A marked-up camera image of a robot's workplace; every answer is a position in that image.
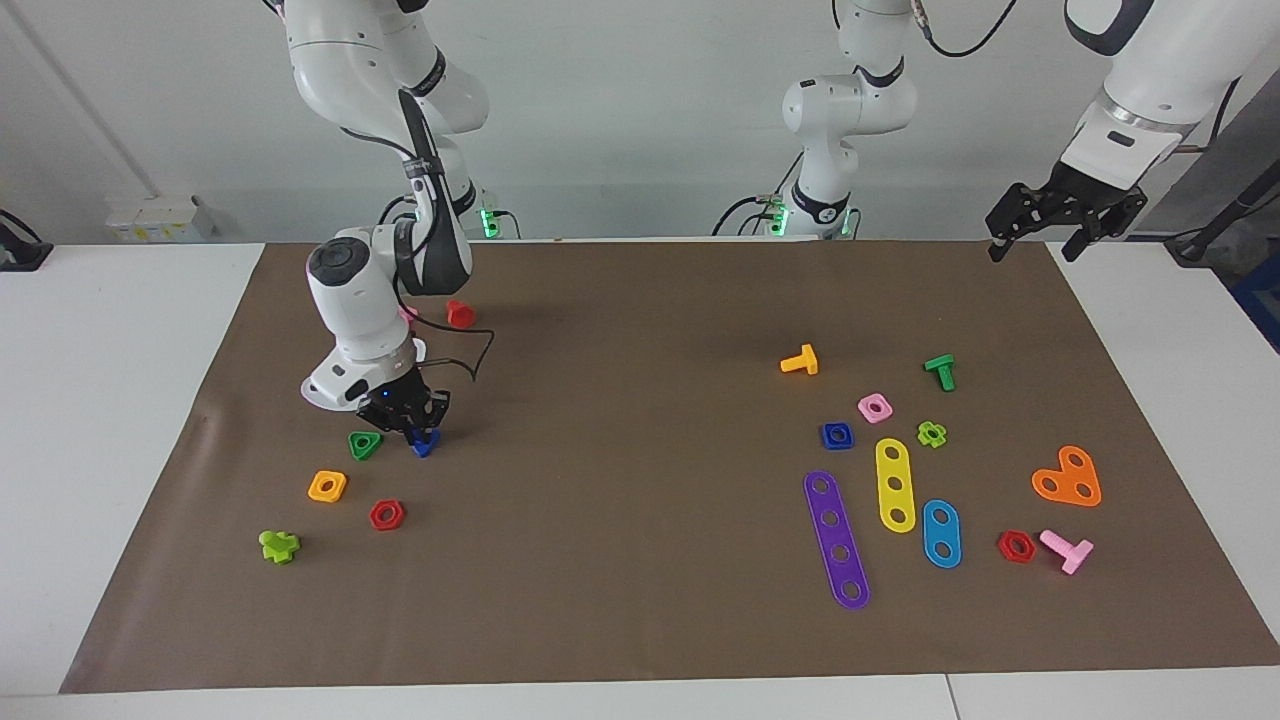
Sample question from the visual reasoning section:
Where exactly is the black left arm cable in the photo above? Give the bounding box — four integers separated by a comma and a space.
915, 0, 1019, 58

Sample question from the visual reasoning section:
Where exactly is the black clamp base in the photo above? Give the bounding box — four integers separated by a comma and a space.
0, 208, 53, 273

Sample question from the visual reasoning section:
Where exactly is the yellow three-hole strip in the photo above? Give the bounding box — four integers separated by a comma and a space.
875, 437, 918, 534

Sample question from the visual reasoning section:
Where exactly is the black base cable bundle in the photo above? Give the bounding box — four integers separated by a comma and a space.
712, 190, 861, 239
375, 195, 521, 241

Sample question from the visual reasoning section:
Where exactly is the brown table mat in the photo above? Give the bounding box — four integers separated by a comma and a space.
60, 240, 1280, 694

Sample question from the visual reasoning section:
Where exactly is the light blue two-hole strip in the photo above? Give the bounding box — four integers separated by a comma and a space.
921, 498, 963, 570

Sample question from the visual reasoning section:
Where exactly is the blue frame part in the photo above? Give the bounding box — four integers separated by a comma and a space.
1232, 255, 1280, 351

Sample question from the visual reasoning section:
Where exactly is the white power strip box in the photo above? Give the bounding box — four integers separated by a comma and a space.
105, 195, 216, 244

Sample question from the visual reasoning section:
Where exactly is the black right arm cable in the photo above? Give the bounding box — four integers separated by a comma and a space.
380, 88, 496, 386

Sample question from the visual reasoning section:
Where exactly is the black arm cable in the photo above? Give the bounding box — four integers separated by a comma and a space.
380, 88, 496, 386
915, 0, 1019, 58

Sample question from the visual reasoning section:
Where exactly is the black stand pole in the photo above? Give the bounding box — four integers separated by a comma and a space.
1165, 165, 1280, 266

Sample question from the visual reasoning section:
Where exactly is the purple four-hole strip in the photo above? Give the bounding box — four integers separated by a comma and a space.
803, 469, 871, 611

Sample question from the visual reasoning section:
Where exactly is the orange three-hole corner plate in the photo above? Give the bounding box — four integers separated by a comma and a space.
1031, 445, 1103, 508

